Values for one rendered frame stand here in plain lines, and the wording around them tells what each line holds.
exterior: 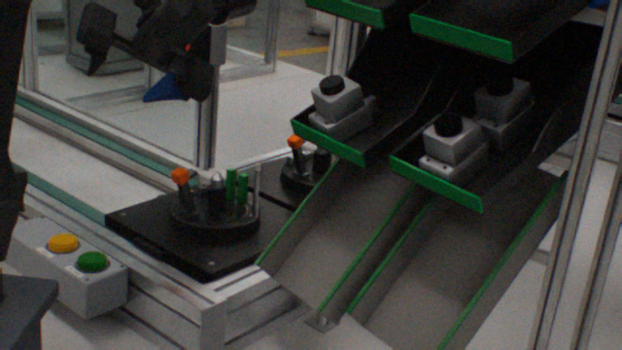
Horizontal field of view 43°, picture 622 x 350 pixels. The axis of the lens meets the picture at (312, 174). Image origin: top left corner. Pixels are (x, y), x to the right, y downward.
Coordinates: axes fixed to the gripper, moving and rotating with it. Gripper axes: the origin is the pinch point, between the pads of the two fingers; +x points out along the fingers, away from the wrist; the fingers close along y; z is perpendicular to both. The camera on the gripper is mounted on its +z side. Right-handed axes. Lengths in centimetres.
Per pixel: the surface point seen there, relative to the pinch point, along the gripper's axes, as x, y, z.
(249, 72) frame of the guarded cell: 73, -67, 92
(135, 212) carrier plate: 21.3, -13.8, -6.0
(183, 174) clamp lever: 6.8, -13.5, -6.7
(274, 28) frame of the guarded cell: 64, -69, 105
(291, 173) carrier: 13.2, -38.0, 8.1
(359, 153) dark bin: -25.0, -18.1, -18.9
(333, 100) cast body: -24.5, -14.9, -12.6
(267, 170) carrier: 19.1, -37.2, 11.6
